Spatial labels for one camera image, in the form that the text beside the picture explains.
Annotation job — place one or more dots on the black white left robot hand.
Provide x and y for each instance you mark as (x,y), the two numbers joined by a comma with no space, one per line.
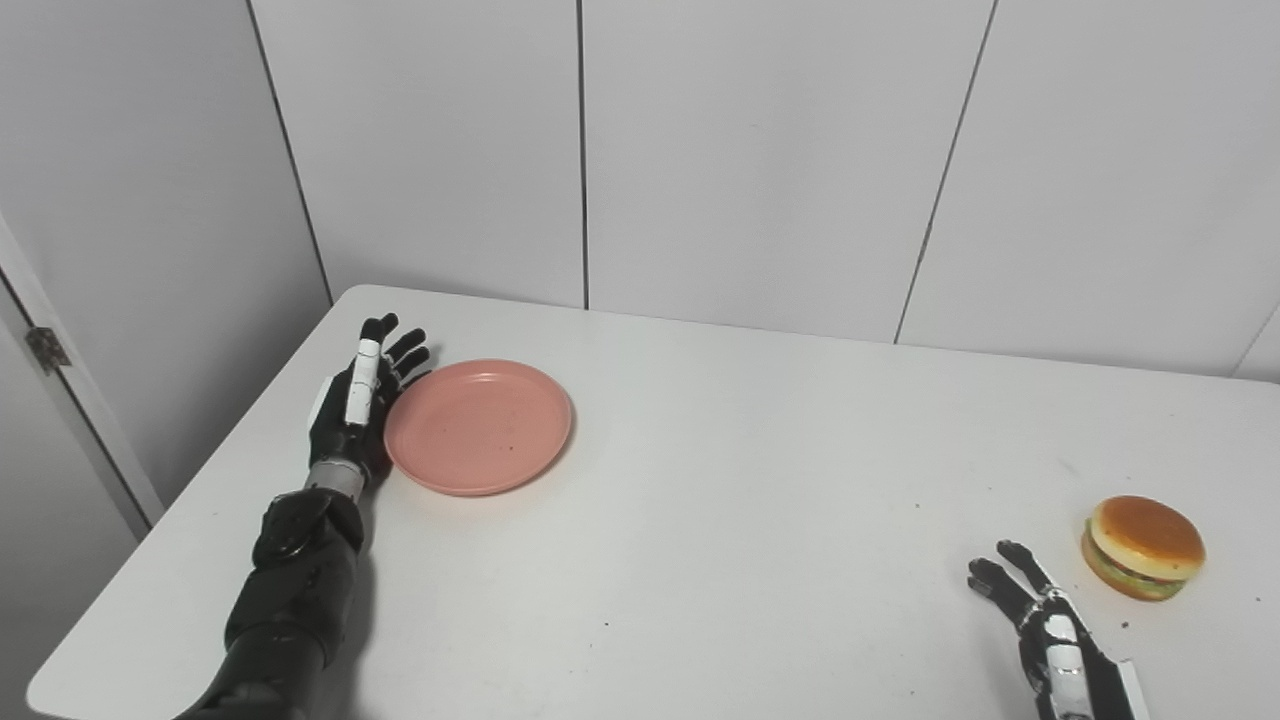
(335,425)

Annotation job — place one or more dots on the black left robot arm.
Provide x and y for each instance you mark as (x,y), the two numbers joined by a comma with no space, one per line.
(295,590)

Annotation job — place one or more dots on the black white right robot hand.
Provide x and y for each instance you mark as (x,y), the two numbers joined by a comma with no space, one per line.
(1100,690)

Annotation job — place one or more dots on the metal door hinge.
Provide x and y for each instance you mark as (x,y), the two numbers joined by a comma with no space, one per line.
(47,349)

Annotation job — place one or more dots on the toy hamburger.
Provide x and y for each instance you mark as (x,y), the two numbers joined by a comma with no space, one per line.
(1145,535)

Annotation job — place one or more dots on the pink plastic plate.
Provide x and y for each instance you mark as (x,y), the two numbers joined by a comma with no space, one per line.
(480,428)

